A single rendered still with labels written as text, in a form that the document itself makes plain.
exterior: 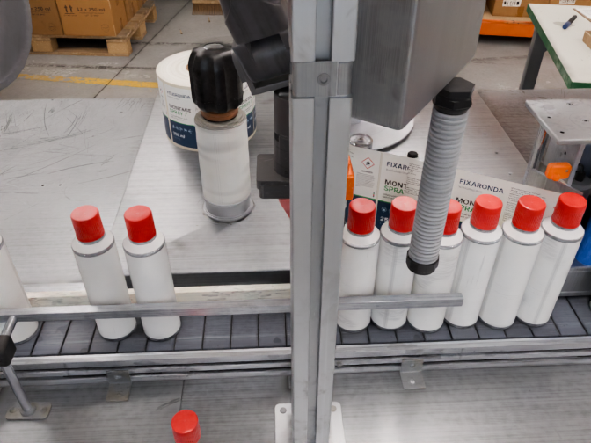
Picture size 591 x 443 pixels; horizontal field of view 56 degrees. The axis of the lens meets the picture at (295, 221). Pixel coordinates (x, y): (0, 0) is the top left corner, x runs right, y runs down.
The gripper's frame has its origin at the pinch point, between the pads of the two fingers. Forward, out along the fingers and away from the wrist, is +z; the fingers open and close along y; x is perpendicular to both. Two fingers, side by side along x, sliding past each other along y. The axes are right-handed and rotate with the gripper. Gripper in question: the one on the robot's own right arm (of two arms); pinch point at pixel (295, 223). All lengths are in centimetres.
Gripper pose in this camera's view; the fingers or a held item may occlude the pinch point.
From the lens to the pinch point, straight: 76.3
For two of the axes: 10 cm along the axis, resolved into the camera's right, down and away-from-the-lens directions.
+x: 0.4, 6.1, -7.9
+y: -10.0, 0.1, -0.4
